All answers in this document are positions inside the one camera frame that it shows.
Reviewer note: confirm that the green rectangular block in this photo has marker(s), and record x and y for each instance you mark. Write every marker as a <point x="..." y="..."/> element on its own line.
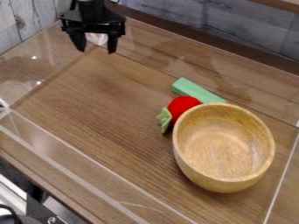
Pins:
<point x="186" y="88"/>

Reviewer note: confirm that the wooden bowl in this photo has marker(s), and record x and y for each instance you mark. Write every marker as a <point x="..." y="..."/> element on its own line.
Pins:
<point x="223" y="147"/>

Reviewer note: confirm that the clear acrylic enclosure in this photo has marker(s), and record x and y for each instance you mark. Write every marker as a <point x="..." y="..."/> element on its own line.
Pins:
<point x="79" y="131"/>

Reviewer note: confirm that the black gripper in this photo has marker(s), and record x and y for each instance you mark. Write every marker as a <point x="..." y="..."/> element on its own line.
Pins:
<point x="90" y="16"/>

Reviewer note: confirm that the black metal bracket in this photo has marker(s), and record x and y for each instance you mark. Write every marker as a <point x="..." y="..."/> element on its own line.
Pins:
<point x="39" y="212"/>

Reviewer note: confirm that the red plush fruit green leaves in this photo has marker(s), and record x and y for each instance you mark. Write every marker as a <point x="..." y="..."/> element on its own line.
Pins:
<point x="171" y="113"/>

